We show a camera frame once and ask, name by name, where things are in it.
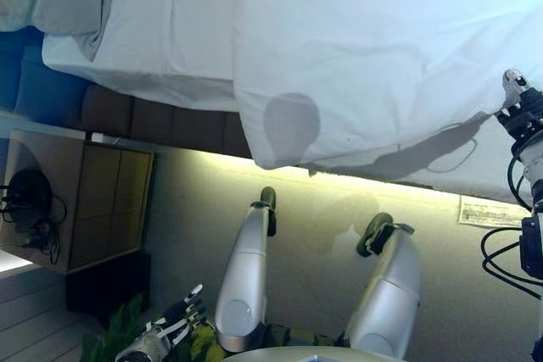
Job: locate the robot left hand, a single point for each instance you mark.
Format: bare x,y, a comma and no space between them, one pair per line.
178,319

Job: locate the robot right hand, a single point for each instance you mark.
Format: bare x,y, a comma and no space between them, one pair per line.
524,112

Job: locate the white duvet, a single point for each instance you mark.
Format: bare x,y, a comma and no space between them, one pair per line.
360,61

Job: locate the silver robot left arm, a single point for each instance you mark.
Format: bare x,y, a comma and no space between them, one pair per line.
140,347

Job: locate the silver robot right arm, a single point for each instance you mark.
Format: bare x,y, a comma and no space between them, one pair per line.
535,154

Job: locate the white bed sheet on mattress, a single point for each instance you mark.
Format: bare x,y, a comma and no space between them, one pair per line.
148,31

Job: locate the green leafy plant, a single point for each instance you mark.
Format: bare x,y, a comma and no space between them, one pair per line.
123,328

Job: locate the silver robot left leg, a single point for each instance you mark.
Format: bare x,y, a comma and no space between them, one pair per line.
244,277

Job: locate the silver robot leg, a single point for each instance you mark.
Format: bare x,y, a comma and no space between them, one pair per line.
390,294
244,277

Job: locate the white printed paper sheet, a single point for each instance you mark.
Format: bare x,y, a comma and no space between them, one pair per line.
488,211

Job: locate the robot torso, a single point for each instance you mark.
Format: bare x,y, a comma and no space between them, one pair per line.
297,355

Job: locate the wooden nightstand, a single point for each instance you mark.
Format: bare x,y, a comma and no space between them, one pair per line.
106,201

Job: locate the dark olive robot left foot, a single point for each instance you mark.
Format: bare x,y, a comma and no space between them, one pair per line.
268,196

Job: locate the dark olive robot foot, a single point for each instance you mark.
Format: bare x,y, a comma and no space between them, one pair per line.
268,196
375,226

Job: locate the dark olive robot right foot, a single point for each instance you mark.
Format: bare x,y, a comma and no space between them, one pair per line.
375,226

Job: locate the silver robot right leg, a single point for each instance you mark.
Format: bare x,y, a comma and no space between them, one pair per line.
390,294

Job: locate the brown tufted bed frame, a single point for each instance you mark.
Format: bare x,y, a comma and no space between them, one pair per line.
169,124

